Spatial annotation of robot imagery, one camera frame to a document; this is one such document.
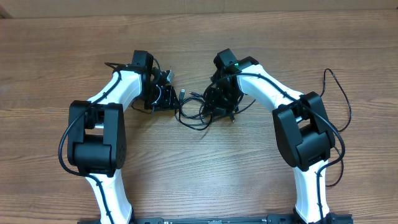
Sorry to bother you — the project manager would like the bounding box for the black glossy USB cable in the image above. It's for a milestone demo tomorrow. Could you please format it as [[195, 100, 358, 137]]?
[[174, 88, 257, 131]]

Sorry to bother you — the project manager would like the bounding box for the black braided USB-C cable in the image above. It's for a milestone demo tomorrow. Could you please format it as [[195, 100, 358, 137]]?
[[320, 68, 353, 188]]

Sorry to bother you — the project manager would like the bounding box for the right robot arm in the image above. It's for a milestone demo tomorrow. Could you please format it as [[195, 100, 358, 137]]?
[[203, 49, 336, 223]]

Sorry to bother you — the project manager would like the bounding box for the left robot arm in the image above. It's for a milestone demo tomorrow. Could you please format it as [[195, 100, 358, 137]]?
[[60, 50, 180, 223]]

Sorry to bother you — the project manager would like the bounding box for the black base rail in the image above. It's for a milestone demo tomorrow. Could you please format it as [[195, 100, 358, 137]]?
[[77, 213, 354, 224]]

